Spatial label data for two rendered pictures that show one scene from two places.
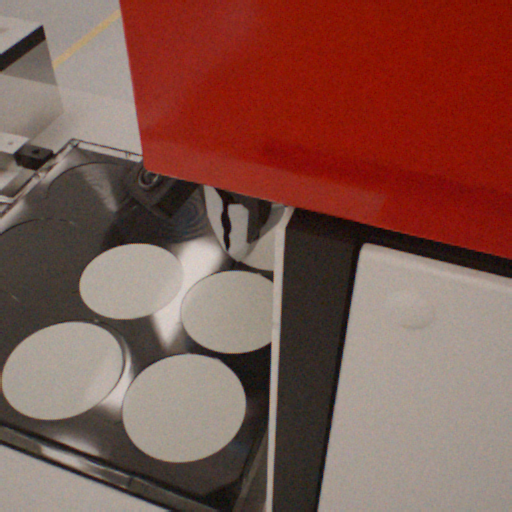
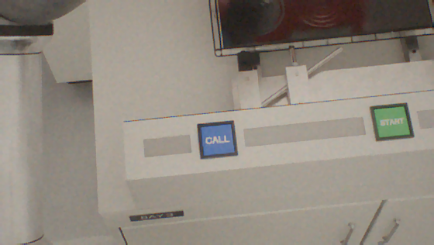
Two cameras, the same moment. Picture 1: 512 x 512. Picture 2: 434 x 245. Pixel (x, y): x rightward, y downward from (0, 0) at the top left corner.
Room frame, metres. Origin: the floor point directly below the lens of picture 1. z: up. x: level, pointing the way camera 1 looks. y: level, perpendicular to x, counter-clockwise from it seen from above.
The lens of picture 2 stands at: (0.92, 0.81, 2.08)
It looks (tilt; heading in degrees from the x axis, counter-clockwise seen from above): 66 degrees down; 246
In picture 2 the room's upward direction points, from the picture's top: 3 degrees counter-clockwise
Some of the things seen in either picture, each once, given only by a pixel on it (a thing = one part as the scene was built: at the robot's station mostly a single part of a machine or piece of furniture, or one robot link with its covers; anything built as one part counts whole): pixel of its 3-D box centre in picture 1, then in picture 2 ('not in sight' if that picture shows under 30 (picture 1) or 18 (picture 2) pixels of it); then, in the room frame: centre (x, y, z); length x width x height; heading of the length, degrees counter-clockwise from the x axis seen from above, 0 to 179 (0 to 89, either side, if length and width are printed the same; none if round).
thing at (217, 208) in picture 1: (238, 208); not in sight; (0.47, 0.01, 0.95); 0.06 x 0.03 x 0.09; 132
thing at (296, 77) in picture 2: not in sight; (298, 91); (0.57, 0.34, 0.89); 0.08 x 0.03 x 0.03; 69
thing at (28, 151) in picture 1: (37, 157); (244, 63); (0.62, 0.26, 0.90); 0.04 x 0.02 x 0.03; 69
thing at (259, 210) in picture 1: (247, 199); not in sight; (0.43, 0.01, 0.99); 0.05 x 0.02 x 0.09; 42
